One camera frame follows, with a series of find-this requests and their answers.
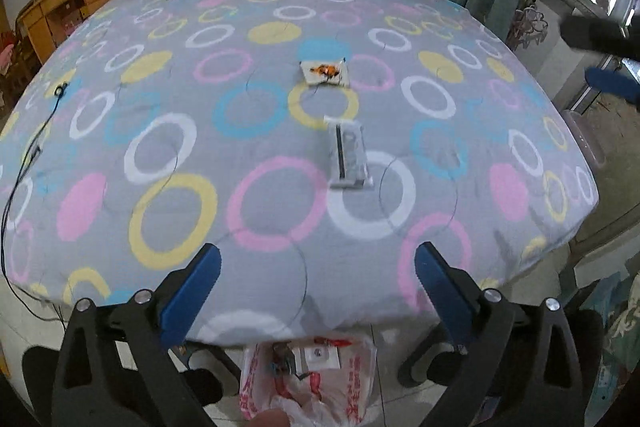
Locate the pale floral fabric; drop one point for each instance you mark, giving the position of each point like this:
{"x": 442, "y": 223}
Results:
{"x": 617, "y": 332}

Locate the person's leg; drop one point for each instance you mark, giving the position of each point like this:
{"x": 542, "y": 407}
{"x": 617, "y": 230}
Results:
{"x": 270, "y": 419}

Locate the white packet orange print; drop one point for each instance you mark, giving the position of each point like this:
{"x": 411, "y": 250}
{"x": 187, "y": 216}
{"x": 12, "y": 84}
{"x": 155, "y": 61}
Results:
{"x": 325, "y": 72}

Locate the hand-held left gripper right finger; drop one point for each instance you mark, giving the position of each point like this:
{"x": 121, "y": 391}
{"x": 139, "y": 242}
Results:
{"x": 440, "y": 287}

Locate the clear plastic wrapper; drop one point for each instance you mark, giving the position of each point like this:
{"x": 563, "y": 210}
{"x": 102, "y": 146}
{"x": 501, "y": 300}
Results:
{"x": 347, "y": 154}

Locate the red cloth pile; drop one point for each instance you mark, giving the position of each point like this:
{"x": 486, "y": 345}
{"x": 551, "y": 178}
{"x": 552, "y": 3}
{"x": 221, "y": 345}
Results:
{"x": 10, "y": 54}

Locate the white plastic bag red print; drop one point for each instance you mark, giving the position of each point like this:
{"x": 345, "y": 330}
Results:
{"x": 350, "y": 382}

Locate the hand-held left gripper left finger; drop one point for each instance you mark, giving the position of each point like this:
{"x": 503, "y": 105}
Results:
{"x": 195, "y": 292}

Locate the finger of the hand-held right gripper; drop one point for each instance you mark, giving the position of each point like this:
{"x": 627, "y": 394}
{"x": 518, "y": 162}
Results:
{"x": 612, "y": 82}
{"x": 597, "y": 36}

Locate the grey blanket coloured rings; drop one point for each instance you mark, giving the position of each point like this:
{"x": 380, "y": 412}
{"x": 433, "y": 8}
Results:
{"x": 250, "y": 132}

